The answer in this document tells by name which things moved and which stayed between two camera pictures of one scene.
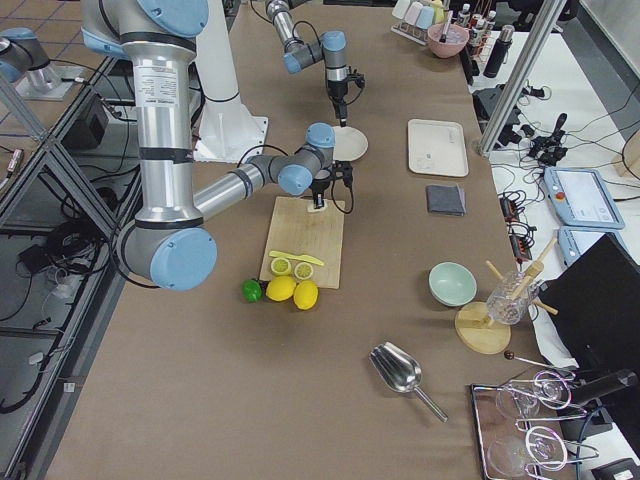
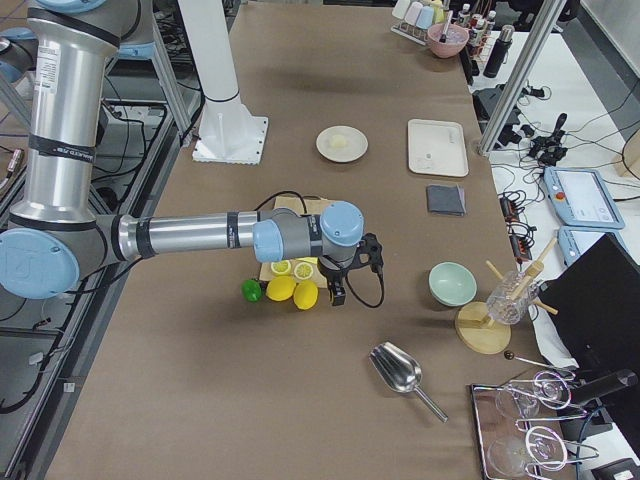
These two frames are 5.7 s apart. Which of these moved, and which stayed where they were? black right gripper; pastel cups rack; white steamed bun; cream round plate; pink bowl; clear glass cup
Moved: white steamed bun; black right gripper
Stayed: clear glass cup; pink bowl; pastel cups rack; cream round plate
